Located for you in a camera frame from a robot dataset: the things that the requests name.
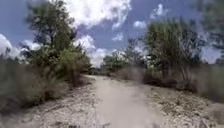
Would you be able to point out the pale sandy dirt path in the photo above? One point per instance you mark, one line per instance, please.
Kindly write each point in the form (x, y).
(121, 106)

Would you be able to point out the green trees and dry bushes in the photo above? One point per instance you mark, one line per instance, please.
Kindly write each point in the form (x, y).
(173, 50)
(55, 56)

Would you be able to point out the stony leaf-littered verge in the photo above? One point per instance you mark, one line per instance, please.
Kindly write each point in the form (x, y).
(180, 105)
(66, 111)

